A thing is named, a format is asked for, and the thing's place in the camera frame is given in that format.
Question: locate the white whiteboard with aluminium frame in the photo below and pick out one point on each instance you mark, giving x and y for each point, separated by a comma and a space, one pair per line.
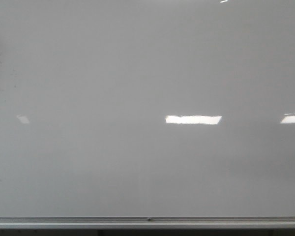
147, 114

